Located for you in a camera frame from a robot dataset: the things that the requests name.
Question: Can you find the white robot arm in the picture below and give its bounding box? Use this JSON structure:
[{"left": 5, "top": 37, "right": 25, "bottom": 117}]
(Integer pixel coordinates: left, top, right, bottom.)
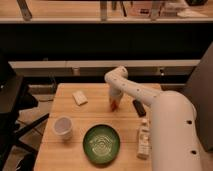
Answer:
[{"left": 104, "top": 66, "right": 202, "bottom": 171}]

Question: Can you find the black rectangular bar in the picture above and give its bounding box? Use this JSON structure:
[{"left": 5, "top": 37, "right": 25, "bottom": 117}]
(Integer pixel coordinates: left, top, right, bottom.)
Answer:
[{"left": 133, "top": 100, "right": 146, "bottom": 117}]

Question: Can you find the green patterned plate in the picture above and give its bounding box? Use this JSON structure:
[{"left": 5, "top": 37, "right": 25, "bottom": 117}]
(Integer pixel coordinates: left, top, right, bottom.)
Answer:
[{"left": 83, "top": 124, "right": 120, "bottom": 165}]

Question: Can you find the grey cabinet on right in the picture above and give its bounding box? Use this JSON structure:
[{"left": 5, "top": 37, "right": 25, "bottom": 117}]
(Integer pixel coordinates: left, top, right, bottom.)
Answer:
[{"left": 182, "top": 42, "right": 213, "bottom": 152}]

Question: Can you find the black office chair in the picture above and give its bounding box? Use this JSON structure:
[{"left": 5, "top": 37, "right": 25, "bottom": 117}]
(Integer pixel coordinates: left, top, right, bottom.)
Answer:
[{"left": 0, "top": 54, "right": 49, "bottom": 171}]

